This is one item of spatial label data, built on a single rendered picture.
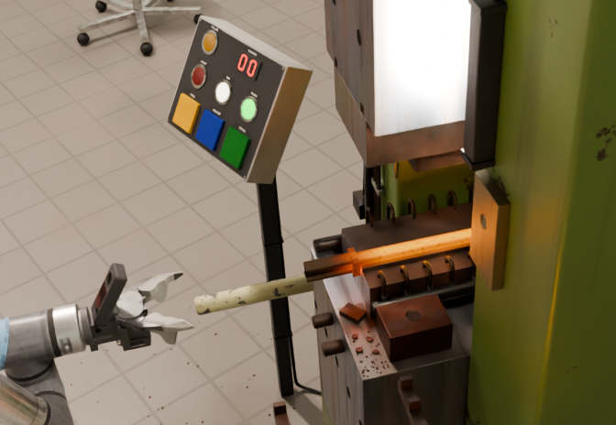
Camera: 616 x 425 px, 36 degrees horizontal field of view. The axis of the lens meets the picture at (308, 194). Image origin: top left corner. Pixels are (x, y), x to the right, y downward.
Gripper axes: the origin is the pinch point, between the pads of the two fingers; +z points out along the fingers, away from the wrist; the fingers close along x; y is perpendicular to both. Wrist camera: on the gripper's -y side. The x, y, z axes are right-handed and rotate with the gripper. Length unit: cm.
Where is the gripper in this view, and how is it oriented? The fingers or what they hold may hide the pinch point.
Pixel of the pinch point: (189, 295)
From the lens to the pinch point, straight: 179.6
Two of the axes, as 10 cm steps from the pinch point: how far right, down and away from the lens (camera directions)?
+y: 0.6, 7.9, 6.1
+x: 2.4, 5.8, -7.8
